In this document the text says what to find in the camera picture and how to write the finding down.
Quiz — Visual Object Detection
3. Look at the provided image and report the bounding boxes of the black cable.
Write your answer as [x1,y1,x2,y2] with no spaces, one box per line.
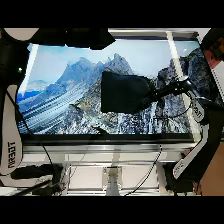
[153,99,195,121]
[4,89,60,188]
[124,143,164,197]

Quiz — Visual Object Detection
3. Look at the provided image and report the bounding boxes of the blue jeans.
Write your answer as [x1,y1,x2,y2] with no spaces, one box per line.
[100,70,152,115]

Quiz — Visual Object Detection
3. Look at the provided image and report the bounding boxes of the heap of clothes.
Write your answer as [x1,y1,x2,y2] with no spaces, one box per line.
[201,28,224,63]

